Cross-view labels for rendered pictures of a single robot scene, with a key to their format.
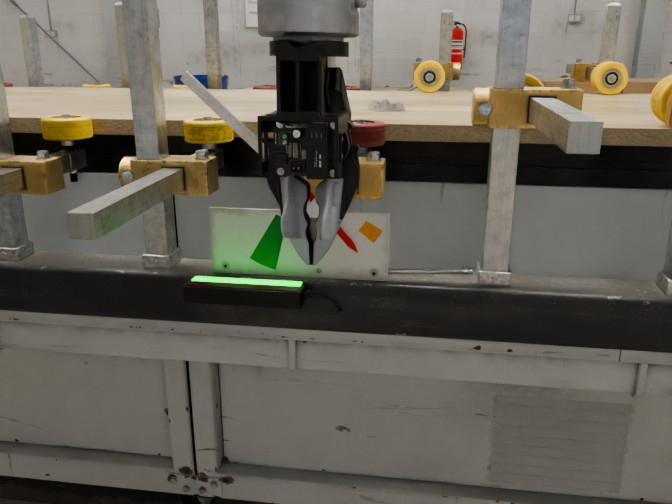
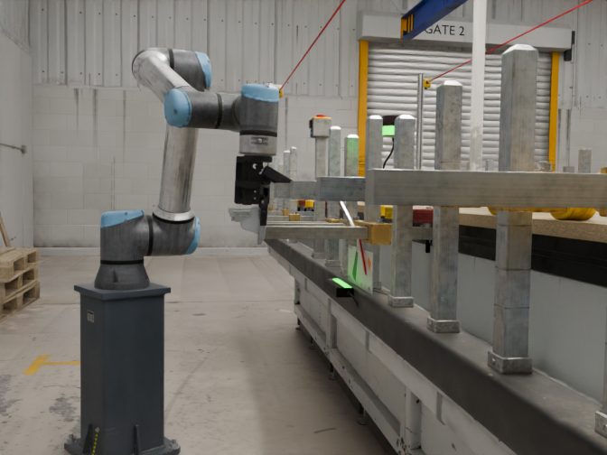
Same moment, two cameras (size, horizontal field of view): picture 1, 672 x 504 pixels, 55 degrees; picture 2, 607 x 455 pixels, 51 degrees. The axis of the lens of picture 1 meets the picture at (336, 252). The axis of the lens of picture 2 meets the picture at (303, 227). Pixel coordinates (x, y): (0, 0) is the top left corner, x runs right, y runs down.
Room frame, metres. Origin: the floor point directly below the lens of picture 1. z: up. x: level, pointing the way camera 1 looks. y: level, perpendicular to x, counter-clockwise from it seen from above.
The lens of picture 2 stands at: (0.26, -1.46, 0.94)
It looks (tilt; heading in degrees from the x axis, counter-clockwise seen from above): 3 degrees down; 73
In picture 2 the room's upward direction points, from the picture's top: 1 degrees clockwise
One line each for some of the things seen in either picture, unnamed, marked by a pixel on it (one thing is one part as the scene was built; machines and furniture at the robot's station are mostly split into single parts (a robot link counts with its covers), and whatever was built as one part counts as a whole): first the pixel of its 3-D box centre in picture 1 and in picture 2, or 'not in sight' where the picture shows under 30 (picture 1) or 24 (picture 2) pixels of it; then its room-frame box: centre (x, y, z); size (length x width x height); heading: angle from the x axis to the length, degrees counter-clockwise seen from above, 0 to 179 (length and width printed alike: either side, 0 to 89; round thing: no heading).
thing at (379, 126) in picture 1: (359, 155); (428, 229); (1.03, -0.04, 0.85); 0.08 x 0.08 x 0.11
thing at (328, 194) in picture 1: (324, 224); (253, 226); (0.59, 0.01, 0.86); 0.06 x 0.03 x 0.09; 171
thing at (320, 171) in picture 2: not in sight; (319, 198); (1.02, 0.77, 0.93); 0.05 x 0.04 x 0.45; 82
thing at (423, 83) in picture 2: not in sight; (422, 152); (2.42, 2.64, 1.25); 0.15 x 0.08 x 1.10; 82
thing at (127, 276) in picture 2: not in sight; (122, 272); (0.31, 0.88, 0.65); 0.19 x 0.19 x 0.10
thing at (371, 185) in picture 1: (337, 176); (375, 232); (0.90, 0.00, 0.85); 0.13 x 0.06 x 0.05; 82
